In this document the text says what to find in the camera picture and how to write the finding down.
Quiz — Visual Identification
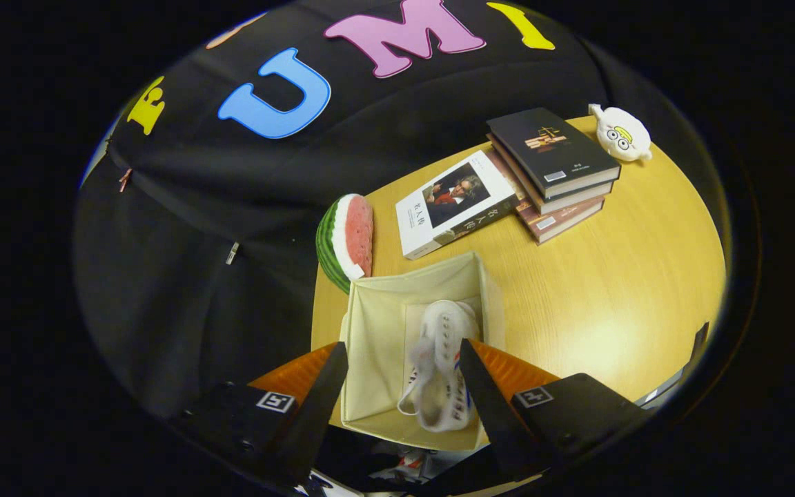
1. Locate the brown book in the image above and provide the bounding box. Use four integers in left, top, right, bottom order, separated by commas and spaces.
489, 135, 614, 215

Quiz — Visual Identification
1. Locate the watermelon slice toy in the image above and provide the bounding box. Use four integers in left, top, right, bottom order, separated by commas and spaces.
315, 193, 375, 295

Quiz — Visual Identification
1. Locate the white red blurred item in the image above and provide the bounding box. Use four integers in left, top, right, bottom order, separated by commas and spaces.
370, 447, 435, 482

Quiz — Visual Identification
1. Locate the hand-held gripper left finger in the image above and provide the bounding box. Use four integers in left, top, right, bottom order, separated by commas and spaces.
171, 342, 349, 487

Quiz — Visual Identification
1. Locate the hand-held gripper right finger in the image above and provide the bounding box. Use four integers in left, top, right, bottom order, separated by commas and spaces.
460, 339, 649, 484

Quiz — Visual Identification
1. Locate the maroon book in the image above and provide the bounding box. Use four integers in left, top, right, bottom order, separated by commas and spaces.
484, 148, 607, 246

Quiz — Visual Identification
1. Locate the cream fabric storage box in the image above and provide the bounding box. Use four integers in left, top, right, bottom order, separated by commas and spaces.
339, 251, 507, 453

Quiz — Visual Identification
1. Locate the black cover book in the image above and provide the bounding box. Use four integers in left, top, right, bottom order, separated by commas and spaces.
486, 107, 622, 200

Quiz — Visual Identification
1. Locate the white cartoon plush toy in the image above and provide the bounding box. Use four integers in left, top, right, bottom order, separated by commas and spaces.
589, 104, 654, 164

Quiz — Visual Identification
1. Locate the white portrait cover book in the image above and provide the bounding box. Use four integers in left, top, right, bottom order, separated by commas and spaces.
395, 150, 520, 261

